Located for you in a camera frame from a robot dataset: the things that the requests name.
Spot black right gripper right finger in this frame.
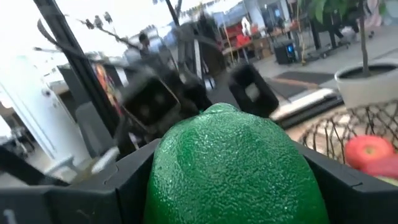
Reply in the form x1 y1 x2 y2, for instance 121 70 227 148
295 141 398 224

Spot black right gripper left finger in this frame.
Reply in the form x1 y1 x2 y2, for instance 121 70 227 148
0 138 162 224

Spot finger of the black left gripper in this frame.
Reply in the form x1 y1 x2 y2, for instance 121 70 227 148
123 73 183 138
228 62 280 118

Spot green pear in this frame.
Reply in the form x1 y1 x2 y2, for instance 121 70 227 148
374 175 398 187

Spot green lime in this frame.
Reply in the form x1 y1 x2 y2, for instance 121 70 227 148
142 102 330 224

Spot dark brown wicker basket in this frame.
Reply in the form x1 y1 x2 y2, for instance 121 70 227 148
298 99 398 175

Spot red storage bins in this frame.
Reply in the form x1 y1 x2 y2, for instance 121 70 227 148
225 23 252 47

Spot black box with blue light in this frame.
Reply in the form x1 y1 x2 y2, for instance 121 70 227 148
273 40 299 65

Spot person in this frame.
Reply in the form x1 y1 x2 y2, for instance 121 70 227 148
124 32 156 66

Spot tall white cabinet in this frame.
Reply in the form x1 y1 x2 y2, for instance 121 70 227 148
0 55 91 175

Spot green plant in white pot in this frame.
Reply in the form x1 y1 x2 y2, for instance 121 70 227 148
298 0 398 110

